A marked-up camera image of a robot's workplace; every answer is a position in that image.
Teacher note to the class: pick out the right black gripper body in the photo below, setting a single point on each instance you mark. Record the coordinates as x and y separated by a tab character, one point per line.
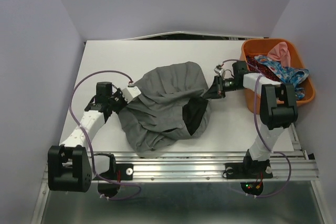
226	84

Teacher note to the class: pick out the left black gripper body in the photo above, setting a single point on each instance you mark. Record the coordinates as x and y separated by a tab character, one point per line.
117	101

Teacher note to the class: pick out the grey skirt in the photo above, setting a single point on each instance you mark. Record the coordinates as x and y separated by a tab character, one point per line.
171	107

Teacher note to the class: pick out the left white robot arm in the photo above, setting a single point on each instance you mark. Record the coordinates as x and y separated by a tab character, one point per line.
69	168

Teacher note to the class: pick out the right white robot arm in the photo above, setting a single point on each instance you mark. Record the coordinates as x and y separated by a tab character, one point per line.
274	104

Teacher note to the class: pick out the orange plastic bin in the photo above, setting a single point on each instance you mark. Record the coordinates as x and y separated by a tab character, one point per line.
255	47

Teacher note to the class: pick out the red dotted skirt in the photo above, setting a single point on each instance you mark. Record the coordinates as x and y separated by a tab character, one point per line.
262	68

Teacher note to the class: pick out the pink garment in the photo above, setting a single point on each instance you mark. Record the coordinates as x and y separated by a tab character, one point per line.
280	53

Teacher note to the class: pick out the blue floral skirt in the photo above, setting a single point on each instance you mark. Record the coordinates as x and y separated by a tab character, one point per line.
294	76

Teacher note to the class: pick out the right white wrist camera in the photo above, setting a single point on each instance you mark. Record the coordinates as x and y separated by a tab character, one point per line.
220	71

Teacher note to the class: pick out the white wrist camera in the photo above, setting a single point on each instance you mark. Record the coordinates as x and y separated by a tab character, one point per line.
220	71
130	93

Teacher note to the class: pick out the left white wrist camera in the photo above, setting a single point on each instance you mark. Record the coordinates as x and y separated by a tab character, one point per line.
130	93

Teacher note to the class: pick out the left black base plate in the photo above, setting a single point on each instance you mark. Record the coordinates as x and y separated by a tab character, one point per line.
123	172

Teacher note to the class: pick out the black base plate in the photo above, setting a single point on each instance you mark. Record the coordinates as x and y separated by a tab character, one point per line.
240	171
123	172

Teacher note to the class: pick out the aluminium rail frame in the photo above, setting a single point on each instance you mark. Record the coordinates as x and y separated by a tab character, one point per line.
192	188

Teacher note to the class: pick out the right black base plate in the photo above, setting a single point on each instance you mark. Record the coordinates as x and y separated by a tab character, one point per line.
240	171

